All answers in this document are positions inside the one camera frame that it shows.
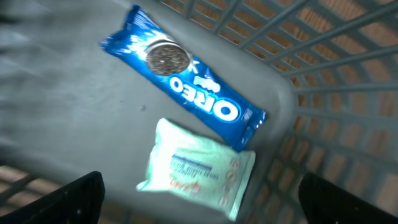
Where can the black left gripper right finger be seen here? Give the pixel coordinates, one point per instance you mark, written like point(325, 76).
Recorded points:
point(324, 203)

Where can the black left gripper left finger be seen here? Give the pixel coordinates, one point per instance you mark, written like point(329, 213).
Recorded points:
point(78, 202)

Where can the mint green wipes pack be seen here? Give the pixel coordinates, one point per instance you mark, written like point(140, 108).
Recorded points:
point(197, 169)

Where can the blue Oreo cookie pack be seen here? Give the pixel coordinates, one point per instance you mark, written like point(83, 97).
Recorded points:
point(150, 51)

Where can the grey plastic shopping basket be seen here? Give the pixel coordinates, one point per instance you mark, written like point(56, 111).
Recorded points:
point(324, 71)

